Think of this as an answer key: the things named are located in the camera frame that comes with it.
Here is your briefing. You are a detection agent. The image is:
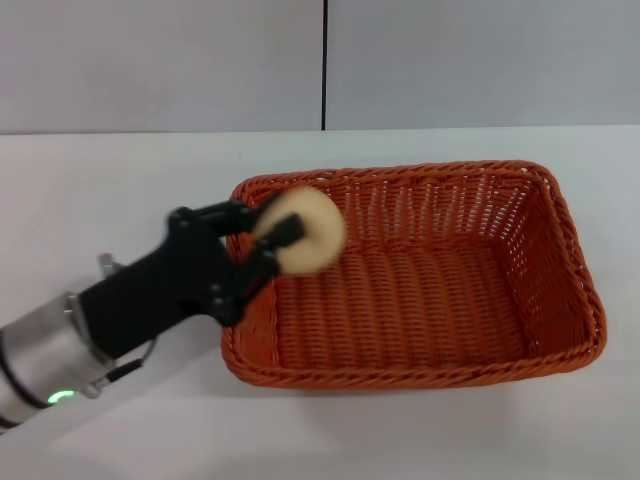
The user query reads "orange woven plastic basket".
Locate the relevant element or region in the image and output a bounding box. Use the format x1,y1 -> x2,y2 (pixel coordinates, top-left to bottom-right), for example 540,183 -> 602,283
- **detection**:
219,159 -> 607,391

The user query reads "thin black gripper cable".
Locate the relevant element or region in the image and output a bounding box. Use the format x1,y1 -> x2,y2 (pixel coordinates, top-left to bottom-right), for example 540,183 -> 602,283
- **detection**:
89,339 -> 156,396

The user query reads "cream foam doughnut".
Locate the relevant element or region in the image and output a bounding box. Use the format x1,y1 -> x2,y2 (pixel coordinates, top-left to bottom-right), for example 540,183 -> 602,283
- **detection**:
252,184 -> 346,277

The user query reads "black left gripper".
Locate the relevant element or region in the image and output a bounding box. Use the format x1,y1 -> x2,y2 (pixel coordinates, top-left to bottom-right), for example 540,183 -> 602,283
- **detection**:
81,199 -> 306,361

